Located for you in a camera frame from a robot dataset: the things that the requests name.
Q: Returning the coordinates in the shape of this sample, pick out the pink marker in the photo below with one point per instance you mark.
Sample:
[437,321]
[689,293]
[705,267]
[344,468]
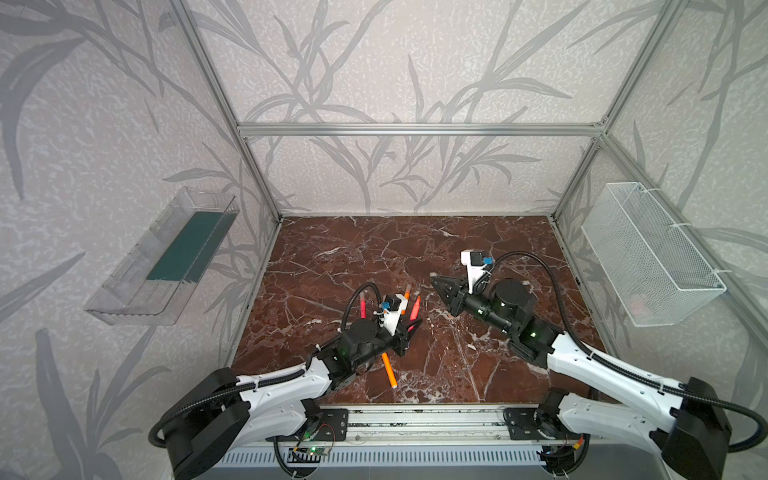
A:
[362,306]
[415,310]

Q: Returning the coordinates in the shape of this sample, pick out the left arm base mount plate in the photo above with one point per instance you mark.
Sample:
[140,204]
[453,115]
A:
[327,425]

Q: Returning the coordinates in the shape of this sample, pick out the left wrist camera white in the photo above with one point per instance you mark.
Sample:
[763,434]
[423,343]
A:
[392,308]

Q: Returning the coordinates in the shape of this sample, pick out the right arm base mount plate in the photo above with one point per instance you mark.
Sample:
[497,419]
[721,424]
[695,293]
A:
[534,423]

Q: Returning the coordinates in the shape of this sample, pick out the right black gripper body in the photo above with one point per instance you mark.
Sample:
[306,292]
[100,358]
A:
[459,297]

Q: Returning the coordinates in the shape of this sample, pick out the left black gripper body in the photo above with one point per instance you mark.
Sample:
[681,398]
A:
[399,339]

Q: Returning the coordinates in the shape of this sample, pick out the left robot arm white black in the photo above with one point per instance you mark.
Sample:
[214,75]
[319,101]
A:
[226,410]

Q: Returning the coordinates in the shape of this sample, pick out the green circuit board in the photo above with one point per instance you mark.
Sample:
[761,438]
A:
[306,454]

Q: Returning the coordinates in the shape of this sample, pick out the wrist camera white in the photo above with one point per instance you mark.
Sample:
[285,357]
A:
[392,308]
[479,266]

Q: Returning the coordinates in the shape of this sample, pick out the clear plastic wall tray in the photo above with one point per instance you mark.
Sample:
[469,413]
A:
[152,285]

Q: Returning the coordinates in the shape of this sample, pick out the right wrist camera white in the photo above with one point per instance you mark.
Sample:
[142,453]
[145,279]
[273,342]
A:
[479,266]

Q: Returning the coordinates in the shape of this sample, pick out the aluminium front rail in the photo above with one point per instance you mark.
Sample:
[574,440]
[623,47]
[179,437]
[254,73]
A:
[472,423]

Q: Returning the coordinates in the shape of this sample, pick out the white wire mesh basket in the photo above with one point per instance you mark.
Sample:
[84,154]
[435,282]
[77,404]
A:
[657,273]

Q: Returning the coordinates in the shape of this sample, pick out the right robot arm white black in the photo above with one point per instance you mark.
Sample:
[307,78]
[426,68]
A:
[684,424]

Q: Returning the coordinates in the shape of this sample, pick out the orange marker diagonal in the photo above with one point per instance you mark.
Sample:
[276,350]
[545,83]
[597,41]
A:
[389,370]

